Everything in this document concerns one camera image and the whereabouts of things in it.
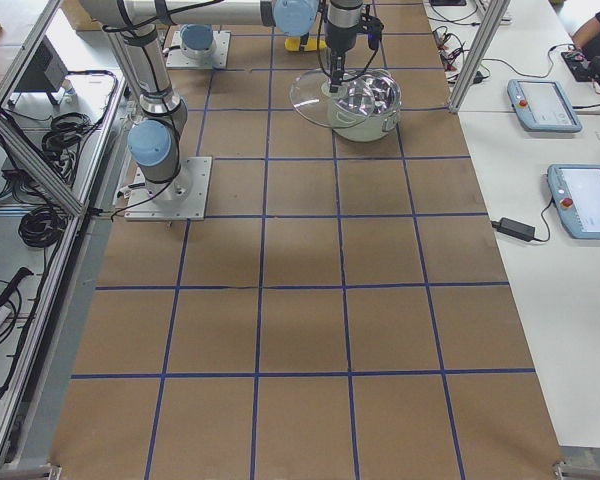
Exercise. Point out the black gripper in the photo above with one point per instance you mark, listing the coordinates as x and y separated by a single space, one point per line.
338 40

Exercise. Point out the glass pot lid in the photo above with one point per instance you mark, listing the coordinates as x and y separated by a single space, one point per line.
309 95

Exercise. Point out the yellow corn cob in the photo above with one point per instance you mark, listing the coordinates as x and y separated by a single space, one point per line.
304 43

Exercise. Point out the pale green steel pot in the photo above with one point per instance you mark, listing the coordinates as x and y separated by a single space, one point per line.
366 109

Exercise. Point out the upper blue teach pendant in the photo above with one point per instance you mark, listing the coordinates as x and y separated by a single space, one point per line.
542 106

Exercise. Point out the blue teach pendant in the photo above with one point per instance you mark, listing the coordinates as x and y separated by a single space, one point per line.
542 106
575 189

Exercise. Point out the black power brick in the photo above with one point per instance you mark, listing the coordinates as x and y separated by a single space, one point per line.
514 229

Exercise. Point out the lower blue teach pendant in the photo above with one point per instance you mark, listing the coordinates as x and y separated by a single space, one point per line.
575 189

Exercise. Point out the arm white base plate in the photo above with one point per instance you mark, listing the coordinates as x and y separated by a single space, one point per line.
183 56
184 199

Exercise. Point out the aluminium frame post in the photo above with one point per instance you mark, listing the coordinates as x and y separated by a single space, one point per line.
480 44

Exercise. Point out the aluminium frame rail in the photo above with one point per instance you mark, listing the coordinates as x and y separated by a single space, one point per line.
21 148

